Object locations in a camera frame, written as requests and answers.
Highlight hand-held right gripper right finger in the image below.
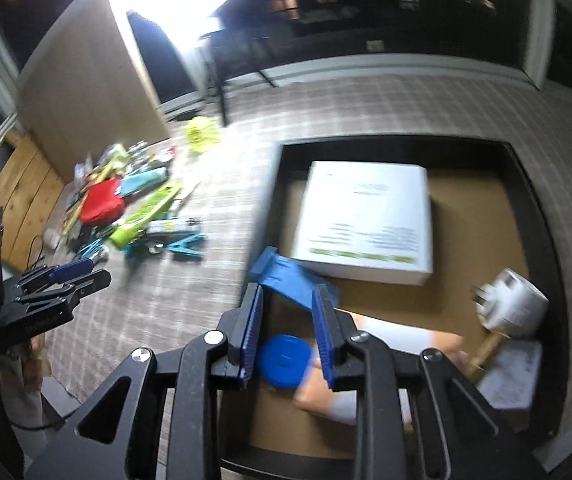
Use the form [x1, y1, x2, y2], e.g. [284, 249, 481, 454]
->
[312, 284, 550, 480]

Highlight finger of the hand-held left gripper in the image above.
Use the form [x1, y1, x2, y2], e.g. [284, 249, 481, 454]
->
[18, 258, 94, 286]
[13, 269, 113, 311]

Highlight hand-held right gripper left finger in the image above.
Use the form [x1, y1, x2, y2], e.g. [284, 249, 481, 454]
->
[25, 282, 265, 480]

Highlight blue round lid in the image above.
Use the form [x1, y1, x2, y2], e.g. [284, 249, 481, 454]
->
[257, 335, 313, 390]

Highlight blue plastic piece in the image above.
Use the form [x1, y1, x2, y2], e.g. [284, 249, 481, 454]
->
[248, 247, 343, 317]

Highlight orange tissue pack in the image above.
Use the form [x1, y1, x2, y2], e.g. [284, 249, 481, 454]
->
[293, 312, 466, 428]

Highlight green tube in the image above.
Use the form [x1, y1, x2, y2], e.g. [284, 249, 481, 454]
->
[111, 182, 183, 248]

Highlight white box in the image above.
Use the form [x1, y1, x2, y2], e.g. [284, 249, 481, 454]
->
[291, 160, 434, 287]

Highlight black storage tray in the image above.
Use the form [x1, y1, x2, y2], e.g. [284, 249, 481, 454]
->
[216, 140, 572, 476]

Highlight white plug adapter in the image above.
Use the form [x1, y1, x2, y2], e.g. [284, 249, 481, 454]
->
[472, 267, 550, 337]

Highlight grey metal tin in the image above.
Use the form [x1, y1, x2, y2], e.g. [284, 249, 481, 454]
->
[478, 340, 544, 411]

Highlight person's left forearm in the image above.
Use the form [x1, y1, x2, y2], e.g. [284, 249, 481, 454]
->
[0, 340, 49, 466]

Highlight red pouch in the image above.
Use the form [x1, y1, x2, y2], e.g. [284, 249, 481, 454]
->
[80, 178, 128, 225]

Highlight pine wood cabinet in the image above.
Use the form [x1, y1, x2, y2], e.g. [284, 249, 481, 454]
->
[0, 130, 67, 268]

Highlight black white tube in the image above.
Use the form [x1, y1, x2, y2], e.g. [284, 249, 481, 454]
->
[146, 217, 201, 235]

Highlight teal pouch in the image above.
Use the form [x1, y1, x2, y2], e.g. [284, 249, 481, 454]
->
[120, 167, 169, 196]

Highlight light wooden board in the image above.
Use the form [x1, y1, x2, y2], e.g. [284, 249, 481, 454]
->
[16, 0, 171, 181]

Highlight yellow shuttlecock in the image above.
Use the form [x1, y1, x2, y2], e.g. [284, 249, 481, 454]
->
[185, 116, 219, 153]

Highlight white window frame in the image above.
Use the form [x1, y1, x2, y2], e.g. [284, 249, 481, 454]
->
[0, 0, 572, 111]

